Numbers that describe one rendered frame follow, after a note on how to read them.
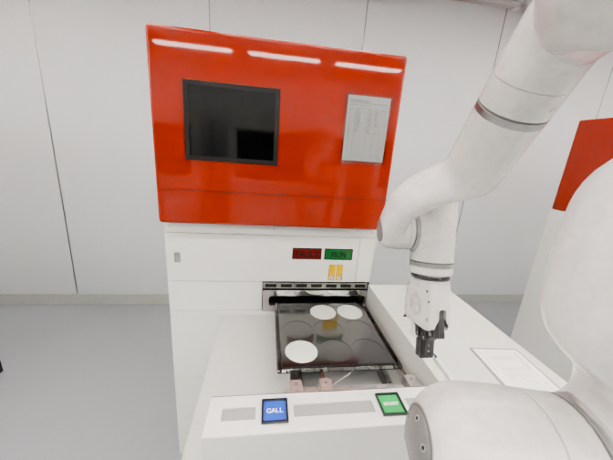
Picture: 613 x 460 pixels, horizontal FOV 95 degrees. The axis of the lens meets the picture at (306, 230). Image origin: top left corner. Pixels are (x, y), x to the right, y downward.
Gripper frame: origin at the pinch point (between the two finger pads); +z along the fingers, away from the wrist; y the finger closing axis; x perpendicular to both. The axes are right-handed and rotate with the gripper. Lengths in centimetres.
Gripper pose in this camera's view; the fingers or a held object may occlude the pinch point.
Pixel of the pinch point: (424, 347)
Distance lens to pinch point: 69.2
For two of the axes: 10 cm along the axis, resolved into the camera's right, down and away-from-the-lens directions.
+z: -0.4, 10.0, 0.7
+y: 1.4, 0.7, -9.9
